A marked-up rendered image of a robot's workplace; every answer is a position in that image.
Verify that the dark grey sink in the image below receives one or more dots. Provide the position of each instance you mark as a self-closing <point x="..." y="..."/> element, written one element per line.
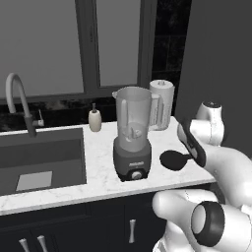
<point x="42" y="154"/>

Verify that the dark cupboard door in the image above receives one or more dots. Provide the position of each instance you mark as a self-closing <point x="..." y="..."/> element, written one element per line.
<point x="65" y="238"/>
<point x="144" y="226"/>
<point x="10" y="241"/>

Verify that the grey curved tap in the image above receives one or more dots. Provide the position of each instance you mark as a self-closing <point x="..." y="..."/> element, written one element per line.
<point x="20" y="88"/>

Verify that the black blender lid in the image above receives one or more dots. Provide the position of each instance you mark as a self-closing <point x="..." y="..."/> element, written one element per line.
<point x="173" y="160"/>

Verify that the dark framed window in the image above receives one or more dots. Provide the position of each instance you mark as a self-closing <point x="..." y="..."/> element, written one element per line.
<point x="88" y="46"/>

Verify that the beige soap dispenser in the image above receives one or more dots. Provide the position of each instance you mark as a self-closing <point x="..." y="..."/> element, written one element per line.
<point x="95" y="121"/>

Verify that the dark grey tall cabinet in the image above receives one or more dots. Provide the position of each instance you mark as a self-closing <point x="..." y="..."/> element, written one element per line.
<point x="220" y="59"/>

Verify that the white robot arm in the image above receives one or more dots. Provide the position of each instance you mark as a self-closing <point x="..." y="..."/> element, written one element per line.
<point x="229" y="170"/>

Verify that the grey blender with clear jar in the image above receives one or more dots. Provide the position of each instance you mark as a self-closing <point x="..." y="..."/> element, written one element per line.
<point x="133" y="157"/>

